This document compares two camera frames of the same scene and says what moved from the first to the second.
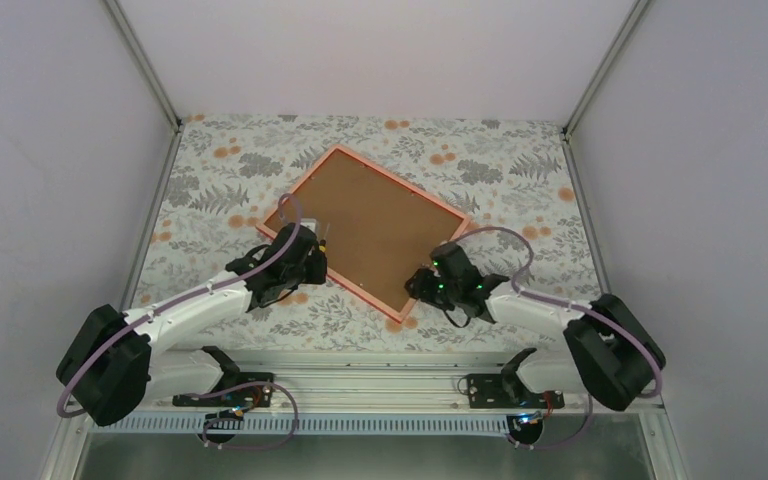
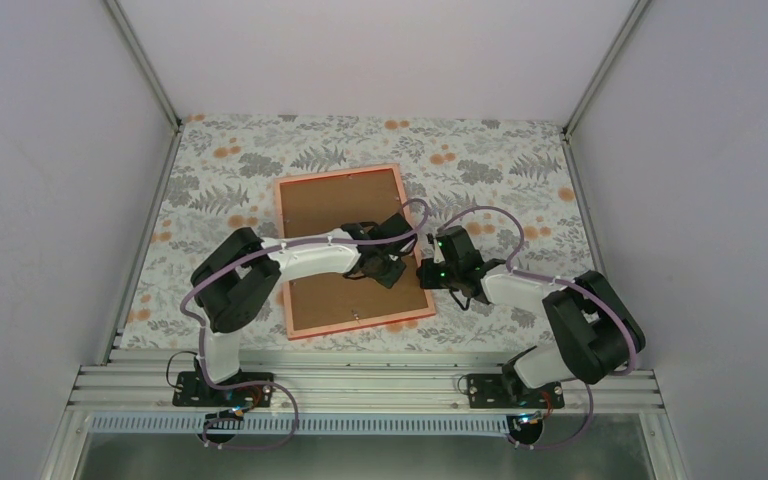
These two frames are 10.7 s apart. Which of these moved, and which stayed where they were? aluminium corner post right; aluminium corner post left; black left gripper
Moved: black left gripper
Stayed: aluminium corner post left; aluminium corner post right
